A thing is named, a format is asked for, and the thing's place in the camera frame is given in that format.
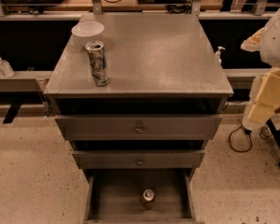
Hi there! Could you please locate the white bowl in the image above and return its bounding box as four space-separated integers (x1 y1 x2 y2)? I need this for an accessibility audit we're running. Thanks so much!
71 21 104 45

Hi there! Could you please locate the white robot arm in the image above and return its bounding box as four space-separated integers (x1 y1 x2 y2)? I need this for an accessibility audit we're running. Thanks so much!
241 8 280 131

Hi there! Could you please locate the orange soda can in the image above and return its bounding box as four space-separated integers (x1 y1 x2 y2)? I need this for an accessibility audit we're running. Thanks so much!
141 189 155 210

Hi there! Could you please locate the white pump bottle right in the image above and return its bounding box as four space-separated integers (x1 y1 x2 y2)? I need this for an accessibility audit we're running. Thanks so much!
215 46 226 64

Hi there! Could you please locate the clear sanitizer bottle left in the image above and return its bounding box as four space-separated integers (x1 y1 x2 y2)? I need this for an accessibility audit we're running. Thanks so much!
0 57 15 77

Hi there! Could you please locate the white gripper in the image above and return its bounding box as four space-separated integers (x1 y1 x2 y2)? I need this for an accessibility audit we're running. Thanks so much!
241 28 280 131

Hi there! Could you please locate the grey drawer cabinet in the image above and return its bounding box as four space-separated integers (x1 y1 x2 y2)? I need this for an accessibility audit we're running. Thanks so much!
42 13 234 224

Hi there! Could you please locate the grey bottom drawer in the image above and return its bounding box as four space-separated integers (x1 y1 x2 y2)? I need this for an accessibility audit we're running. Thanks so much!
83 169 204 224

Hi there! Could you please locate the grey middle drawer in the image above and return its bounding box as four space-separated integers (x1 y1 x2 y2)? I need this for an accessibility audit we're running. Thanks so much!
72 150 204 169

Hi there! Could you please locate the grey drawer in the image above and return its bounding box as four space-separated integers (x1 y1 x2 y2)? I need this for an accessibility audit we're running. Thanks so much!
83 169 204 224
72 150 204 169
56 114 222 141

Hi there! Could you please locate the grey top drawer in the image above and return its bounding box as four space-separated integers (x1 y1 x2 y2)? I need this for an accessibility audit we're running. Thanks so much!
56 114 222 141

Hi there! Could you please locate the blue white tall can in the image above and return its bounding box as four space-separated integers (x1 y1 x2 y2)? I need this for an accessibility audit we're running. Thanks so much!
85 40 109 87

